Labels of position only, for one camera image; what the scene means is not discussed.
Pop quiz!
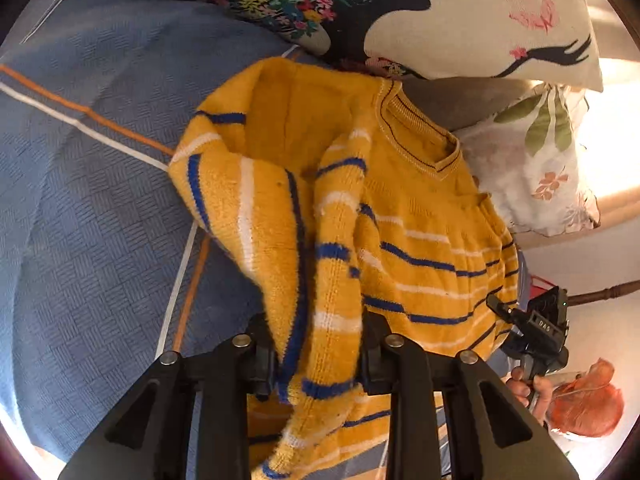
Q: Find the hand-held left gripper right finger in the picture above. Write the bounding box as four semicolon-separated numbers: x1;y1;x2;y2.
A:
359;309;581;480

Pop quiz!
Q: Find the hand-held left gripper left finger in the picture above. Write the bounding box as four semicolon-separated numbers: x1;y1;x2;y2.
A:
57;312;280;480

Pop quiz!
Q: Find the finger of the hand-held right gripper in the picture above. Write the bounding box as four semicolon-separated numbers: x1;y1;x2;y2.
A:
486;293;523;323

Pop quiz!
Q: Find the yellow striped knit sweater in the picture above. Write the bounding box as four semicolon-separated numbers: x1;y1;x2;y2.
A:
167;56;521;480

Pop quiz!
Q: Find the person's right hand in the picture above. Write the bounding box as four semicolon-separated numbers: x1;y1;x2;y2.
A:
505;366;555;422

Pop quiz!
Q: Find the red plastic bag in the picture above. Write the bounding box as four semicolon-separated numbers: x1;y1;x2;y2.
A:
547;357;626;438

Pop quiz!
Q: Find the white floral leaf pillow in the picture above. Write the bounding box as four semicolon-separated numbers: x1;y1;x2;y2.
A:
452;82;602;238

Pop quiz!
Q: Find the blue woven blanket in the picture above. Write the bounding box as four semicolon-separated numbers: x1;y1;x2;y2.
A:
0;0;531;480

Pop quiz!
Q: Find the cream printed figure pillow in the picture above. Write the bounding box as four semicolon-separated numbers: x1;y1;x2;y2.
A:
112;0;604;93

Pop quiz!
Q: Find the dark wooden rail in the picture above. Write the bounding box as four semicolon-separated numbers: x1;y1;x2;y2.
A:
567;281;640;307

